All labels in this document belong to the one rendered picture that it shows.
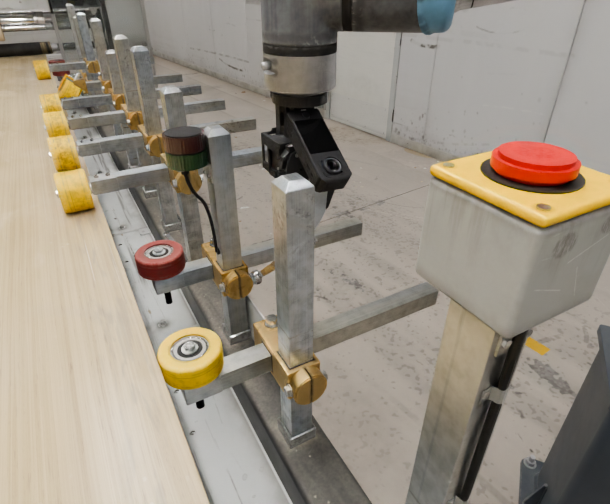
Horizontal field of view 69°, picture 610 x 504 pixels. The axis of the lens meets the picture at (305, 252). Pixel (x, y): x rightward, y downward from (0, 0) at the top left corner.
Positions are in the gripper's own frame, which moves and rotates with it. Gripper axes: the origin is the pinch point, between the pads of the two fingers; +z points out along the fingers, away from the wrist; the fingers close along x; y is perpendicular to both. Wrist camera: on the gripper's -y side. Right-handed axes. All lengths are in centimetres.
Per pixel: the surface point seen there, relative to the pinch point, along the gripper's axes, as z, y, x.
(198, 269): 12.1, 16.6, 12.9
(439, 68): 29, 218, -238
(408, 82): 44, 248, -234
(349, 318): 12.5, -7.0, -3.6
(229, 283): 11.9, 9.7, 9.6
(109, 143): 3, 67, 19
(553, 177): -24.8, -38.6, 8.7
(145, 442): 7.8, -17.4, 28.5
